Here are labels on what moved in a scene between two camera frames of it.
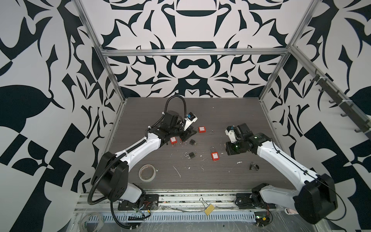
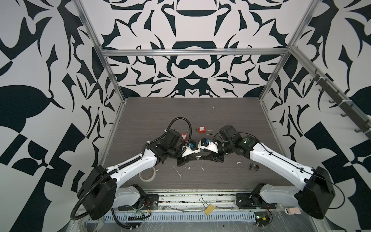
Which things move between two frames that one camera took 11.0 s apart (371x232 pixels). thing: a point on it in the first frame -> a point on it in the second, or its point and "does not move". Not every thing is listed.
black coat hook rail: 343,104 does not move
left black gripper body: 178,131 -> 173,152
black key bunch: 253,165 does not move
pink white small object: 289,211 does not move
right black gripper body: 236,147 -> 225,148
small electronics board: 262,218 does not move
